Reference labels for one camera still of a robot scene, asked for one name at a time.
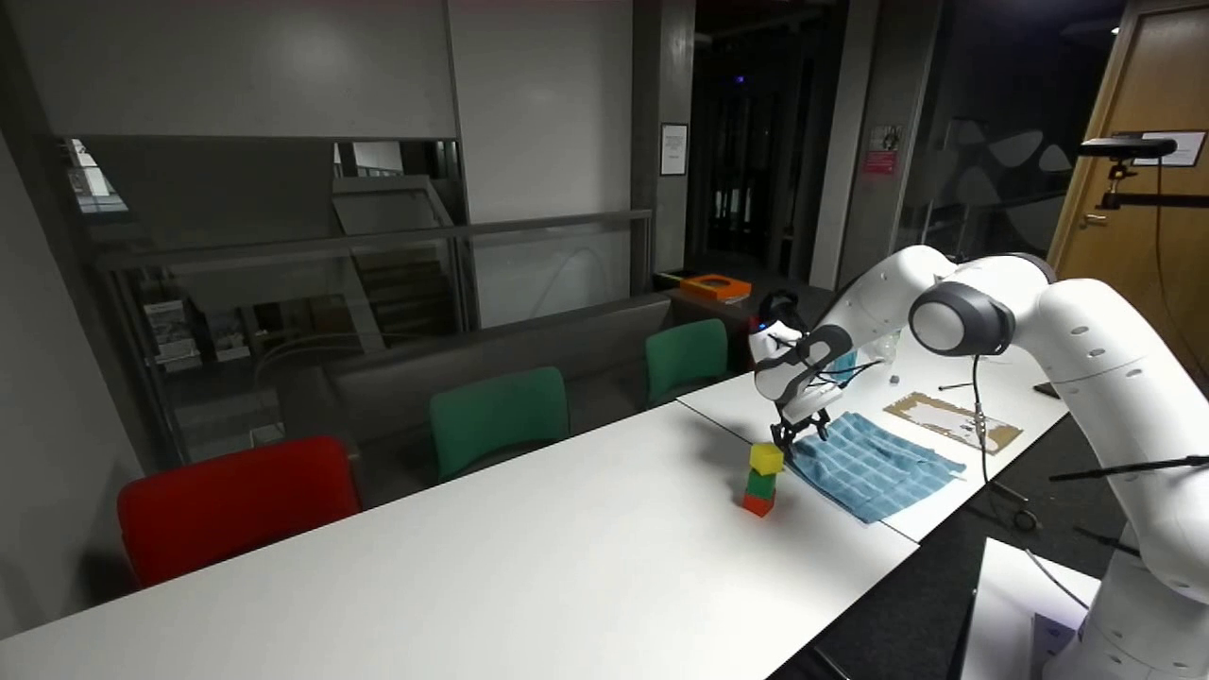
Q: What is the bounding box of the white paper wall notice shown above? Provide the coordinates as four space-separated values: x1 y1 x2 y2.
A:
658 120 693 180

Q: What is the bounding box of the red chair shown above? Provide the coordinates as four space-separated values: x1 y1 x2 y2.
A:
112 436 364 588

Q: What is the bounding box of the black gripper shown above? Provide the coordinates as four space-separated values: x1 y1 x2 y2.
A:
766 368 846 454

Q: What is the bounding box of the black thin stand rod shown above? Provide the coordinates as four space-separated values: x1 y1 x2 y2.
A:
1045 450 1209 486

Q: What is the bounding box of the wooden door with white label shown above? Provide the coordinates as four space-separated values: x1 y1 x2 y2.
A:
1049 0 1209 372

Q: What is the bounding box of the glass interior window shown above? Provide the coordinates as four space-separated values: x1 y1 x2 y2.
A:
59 130 658 420

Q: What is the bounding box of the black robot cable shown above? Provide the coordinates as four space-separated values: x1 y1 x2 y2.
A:
971 354 993 484

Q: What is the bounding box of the orange box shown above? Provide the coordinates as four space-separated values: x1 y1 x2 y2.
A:
673 269 756 309

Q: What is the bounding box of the red wall sign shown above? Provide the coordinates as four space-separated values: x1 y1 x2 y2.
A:
862 126 904 180

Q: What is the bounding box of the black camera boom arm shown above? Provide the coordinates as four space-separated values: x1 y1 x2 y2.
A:
1093 158 1209 217

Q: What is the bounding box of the blue striped towel cloth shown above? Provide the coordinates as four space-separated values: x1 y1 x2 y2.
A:
791 410 971 524

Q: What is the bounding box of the yellow block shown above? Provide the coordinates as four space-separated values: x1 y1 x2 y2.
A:
746 440 791 480

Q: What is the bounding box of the black camera on boom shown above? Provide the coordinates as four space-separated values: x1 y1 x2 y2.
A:
1077 133 1184 163

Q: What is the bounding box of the green chair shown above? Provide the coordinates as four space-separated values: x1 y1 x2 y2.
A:
641 319 732 410
428 362 574 484

